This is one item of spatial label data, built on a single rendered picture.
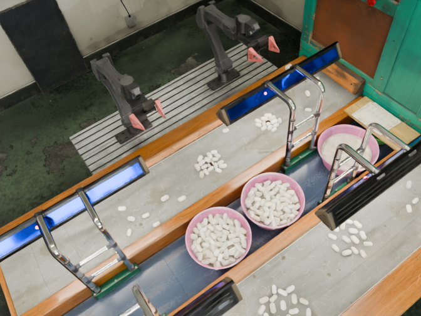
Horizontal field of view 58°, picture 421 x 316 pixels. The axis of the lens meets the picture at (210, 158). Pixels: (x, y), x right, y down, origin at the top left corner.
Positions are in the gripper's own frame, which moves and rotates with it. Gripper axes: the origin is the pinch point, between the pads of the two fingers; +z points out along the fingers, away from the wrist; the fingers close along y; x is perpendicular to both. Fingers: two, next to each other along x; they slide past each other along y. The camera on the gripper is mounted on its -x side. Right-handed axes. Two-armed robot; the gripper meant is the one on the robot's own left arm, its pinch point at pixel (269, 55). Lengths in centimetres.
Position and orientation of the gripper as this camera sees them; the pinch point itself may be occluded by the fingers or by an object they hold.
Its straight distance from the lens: 174.8
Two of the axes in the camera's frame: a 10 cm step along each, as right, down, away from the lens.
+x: 0.9, 5.8, 8.1
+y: 8.1, -5.2, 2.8
